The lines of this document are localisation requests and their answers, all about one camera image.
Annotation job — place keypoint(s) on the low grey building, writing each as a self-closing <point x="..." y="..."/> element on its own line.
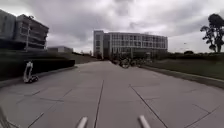
<point x="60" y="49"/>

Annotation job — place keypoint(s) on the dark banded multi-storey building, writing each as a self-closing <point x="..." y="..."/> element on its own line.
<point x="35" y="35"/>

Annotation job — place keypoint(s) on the row of parked bicycles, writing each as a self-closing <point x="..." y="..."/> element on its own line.
<point x="128" y="62"/>

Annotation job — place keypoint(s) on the tree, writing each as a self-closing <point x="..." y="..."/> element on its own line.
<point x="215" y="33"/>

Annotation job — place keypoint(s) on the white kick scooter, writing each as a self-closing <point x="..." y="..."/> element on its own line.
<point x="29" y="74"/>

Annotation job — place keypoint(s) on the dark bush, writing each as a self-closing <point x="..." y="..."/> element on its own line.
<point x="188" y="52"/>

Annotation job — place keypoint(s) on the robot's own part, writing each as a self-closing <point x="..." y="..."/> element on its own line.
<point x="82" y="122"/>
<point x="144" y="122"/>

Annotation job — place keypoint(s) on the grass lawn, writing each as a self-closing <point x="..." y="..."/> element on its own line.
<point x="193" y="66"/>

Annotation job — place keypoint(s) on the grey concrete slab path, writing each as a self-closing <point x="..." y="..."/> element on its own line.
<point x="113" y="96"/>

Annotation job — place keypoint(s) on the grey multi-storey building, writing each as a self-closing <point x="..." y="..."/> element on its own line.
<point x="6" y="30"/>

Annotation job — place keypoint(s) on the wide concrete steps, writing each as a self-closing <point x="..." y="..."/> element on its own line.
<point x="81" y="58"/>

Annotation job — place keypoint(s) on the pale glass-fronted building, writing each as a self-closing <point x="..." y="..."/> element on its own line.
<point x="133" y="42"/>

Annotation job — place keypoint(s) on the dark hedge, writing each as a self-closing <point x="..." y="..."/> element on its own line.
<point x="200" y="56"/>
<point x="50" y="65"/>

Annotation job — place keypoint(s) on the grey concrete kerb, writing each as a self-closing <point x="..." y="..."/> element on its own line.
<point x="200" y="79"/>
<point x="50" y="72"/>

